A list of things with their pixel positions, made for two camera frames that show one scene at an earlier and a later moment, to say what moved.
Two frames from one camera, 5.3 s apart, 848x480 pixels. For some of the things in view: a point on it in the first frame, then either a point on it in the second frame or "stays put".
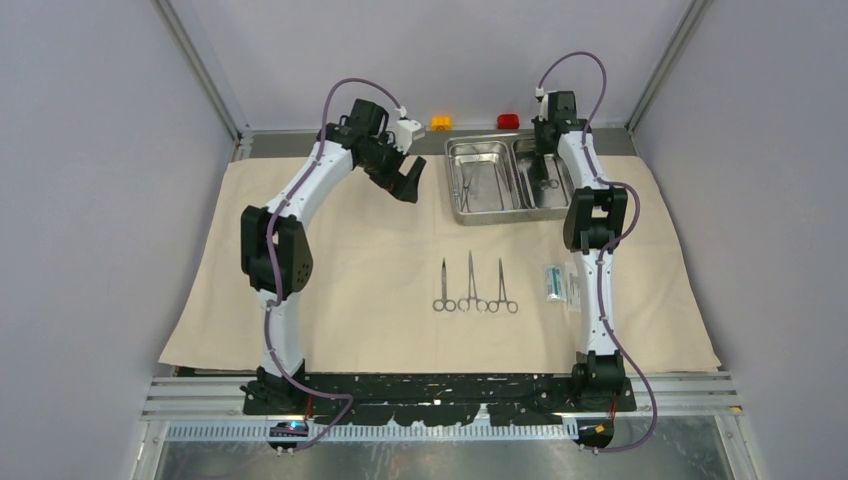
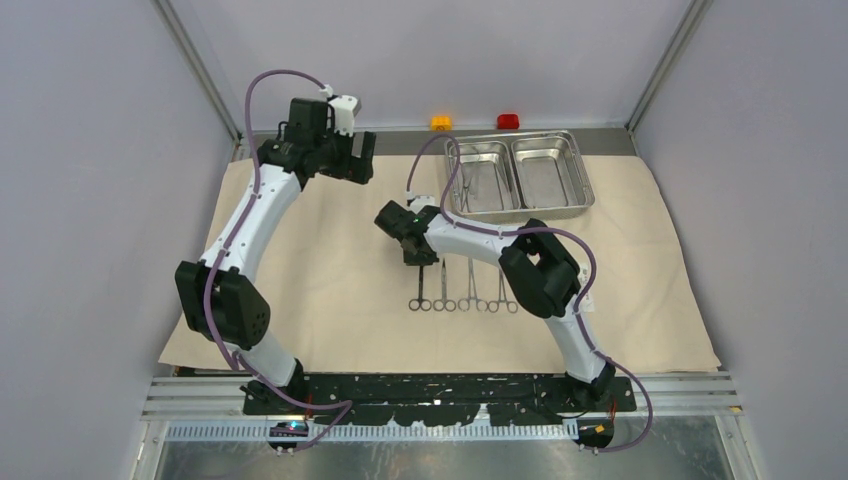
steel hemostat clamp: x=493 y=306 stays put
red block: x=507 y=121 stays put
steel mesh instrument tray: x=487 y=180 stays put
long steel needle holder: x=463 y=304 stays put
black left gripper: x=405 y=188 -> x=353 y=168
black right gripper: x=540 y=147 -> x=426 y=260
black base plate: x=394 y=399 stays put
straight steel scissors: x=441 y=304 stays put
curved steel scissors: x=544 y=184 -> x=420 y=303
